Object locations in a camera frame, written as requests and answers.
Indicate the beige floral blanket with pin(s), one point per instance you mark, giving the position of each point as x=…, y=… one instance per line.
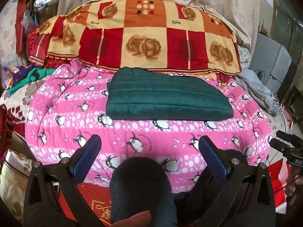
x=21, y=94

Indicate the pale floral sheet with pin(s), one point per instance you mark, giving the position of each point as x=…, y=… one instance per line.
x=243, y=56

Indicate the person's left leg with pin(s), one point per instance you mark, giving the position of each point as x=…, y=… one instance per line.
x=142, y=186

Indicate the dark red cloth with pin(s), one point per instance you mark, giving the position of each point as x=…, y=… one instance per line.
x=7, y=127

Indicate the purple cloth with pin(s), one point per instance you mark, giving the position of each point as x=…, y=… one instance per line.
x=21, y=71

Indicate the red bag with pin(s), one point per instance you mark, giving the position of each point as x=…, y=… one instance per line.
x=279, y=182

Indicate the green puffer jacket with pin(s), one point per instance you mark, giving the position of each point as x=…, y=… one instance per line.
x=165, y=94

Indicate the grey garment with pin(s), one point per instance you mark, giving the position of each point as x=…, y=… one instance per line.
x=255, y=87

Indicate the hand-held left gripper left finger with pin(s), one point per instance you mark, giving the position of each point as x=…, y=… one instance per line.
x=86, y=158

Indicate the red box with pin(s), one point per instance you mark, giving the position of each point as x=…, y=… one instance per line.
x=20, y=28

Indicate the person's left hand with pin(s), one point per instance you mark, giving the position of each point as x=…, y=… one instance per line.
x=132, y=220

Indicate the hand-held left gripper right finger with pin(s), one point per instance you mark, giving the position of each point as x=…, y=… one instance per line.
x=213, y=160

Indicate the pink penguin print blanket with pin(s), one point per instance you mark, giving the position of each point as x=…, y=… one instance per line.
x=82, y=123

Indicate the red patterned floor mat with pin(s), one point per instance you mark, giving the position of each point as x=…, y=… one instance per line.
x=94, y=198

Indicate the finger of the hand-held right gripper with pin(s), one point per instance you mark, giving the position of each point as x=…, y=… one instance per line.
x=284, y=136
x=279, y=145

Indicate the green cloth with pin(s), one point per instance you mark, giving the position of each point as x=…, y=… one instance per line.
x=30, y=78

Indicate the red rose print blanket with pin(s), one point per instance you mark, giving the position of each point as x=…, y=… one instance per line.
x=146, y=28

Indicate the person's right hand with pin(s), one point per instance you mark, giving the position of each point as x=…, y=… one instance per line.
x=292, y=186

